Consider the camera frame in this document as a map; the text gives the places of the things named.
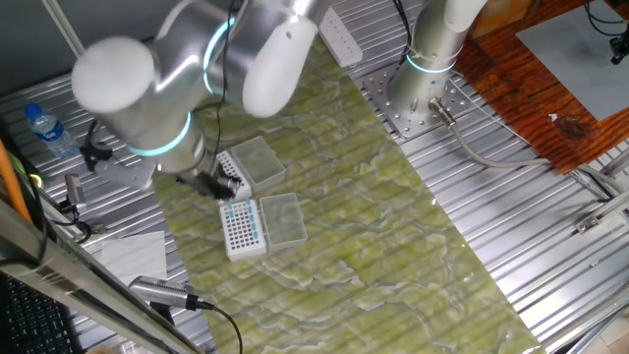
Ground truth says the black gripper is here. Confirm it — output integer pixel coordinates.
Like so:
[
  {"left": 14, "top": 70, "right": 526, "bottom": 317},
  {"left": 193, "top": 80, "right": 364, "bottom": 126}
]
[{"left": 175, "top": 167, "right": 243, "bottom": 201}]

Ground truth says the white pipette tip rack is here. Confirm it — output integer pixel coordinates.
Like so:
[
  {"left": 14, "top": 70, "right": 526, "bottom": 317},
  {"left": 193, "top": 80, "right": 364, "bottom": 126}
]
[
  {"left": 218, "top": 198, "right": 268, "bottom": 264},
  {"left": 215, "top": 149, "right": 254, "bottom": 202}
]

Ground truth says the grey board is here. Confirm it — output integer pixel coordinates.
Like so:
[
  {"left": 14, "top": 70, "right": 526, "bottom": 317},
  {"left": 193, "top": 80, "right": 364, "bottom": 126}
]
[{"left": 515, "top": 0, "right": 629, "bottom": 123}]

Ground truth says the clear plastic box lid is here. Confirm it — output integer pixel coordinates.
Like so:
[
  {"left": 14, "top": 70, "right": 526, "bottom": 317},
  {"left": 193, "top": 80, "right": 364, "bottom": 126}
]
[
  {"left": 258, "top": 192, "right": 309, "bottom": 252},
  {"left": 230, "top": 136, "right": 287, "bottom": 192}
]

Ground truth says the white paper sheet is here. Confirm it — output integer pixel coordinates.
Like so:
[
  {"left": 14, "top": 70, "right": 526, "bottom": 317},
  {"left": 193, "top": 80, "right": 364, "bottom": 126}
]
[{"left": 91, "top": 230, "right": 169, "bottom": 287}]

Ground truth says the black clamp tool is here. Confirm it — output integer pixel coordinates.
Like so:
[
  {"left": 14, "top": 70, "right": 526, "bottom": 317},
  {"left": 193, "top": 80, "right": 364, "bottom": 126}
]
[{"left": 51, "top": 199, "right": 107, "bottom": 246}]

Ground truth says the green marble pattern mat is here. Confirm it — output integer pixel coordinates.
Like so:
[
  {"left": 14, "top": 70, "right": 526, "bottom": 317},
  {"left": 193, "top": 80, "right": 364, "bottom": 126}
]
[{"left": 101, "top": 36, "right": 547, "bottom": 354}]

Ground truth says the clear water bottle blue cap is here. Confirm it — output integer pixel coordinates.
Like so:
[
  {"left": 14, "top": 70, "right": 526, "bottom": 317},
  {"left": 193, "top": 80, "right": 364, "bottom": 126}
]
[{"left": 24, "top": 102, "right": 80, "bottom": 159}]

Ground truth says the white power strip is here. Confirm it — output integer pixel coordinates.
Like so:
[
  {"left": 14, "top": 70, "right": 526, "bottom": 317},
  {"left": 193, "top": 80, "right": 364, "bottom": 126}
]
[{"left": 317, "top": 5, "right": 365, "bottom": 69}]

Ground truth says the orange tube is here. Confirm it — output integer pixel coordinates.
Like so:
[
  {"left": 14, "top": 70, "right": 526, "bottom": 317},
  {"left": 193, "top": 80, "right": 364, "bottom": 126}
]
[{"left": 0, "top": 139, "right": 33, "bottom": 225}]

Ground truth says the aluminium pole with black clamp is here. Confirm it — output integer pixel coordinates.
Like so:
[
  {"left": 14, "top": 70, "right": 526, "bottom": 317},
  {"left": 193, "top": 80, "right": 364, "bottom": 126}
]
[{"left": 40, "top": 0, "right": 87, "bottom": 58}]

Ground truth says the black keyboard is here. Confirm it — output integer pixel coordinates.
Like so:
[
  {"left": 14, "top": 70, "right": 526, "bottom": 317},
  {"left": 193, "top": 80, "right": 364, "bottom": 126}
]
[{"left": 0, "top": 272, "right": 86, "bottom": 354}]

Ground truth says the reddish brown wooden table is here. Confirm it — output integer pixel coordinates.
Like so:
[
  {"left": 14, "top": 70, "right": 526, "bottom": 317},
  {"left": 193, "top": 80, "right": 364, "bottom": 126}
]
[{"left": 454, "top": 0, "right": 629, "bottom": 174}]

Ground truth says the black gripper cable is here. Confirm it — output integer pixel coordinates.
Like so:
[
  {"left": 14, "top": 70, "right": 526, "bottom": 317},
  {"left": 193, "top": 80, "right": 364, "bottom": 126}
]
[{"left": 208, "top": 0, "right": 237, "bottom": 176}]

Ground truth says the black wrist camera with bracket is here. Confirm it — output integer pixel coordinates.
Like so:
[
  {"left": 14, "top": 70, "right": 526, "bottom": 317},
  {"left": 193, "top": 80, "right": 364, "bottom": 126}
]
[{"left": 79, "top": 120, "right": 156, "bottom": 191}]

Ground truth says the black camera cable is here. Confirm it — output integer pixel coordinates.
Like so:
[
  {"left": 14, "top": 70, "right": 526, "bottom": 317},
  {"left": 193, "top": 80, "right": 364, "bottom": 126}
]
[{"left": 185, "top": 293, "right": 245, "bottom": 354}]

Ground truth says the large silver camera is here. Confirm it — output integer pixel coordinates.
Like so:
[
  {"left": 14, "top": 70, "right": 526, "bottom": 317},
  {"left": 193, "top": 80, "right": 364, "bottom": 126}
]
[{"left": 127, "top": 274, "right": 201, "bottom": 312}]

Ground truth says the small silver side camera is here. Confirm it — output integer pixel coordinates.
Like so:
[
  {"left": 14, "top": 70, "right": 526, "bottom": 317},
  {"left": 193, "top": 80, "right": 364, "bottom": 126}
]
[{"left": 63, "top": 173, "right": 88, "bottom": 211}]

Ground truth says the aluminium frame beam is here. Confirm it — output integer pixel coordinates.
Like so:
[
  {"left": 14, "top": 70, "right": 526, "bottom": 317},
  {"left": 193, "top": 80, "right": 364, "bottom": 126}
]
[{"left": 0, "top": 196, "right": 207, "bottom": 354}]

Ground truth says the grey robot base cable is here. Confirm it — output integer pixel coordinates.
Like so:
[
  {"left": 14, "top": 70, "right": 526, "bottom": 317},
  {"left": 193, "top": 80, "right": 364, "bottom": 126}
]
[{"left": 429, "top": 96, "right": 629, "bottom": 198}]

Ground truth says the black looped cable bundle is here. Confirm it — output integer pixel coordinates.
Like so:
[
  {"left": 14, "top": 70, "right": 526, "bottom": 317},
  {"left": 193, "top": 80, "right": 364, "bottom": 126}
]
[{"left": 398, "top": 0, "right": 415, "bottom": 53}]

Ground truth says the aluminium profile with bracket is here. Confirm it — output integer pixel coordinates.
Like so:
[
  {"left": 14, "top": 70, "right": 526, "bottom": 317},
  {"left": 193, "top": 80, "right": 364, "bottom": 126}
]
[{"left": 573, "top": 189, "right": 629, "bottom": 236}]

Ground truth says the black equipment with cables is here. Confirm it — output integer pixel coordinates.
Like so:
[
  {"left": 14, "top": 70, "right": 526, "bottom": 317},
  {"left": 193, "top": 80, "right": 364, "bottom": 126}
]
[{"left": 583, "top": 0, "right": 629, "bottom": 66}]

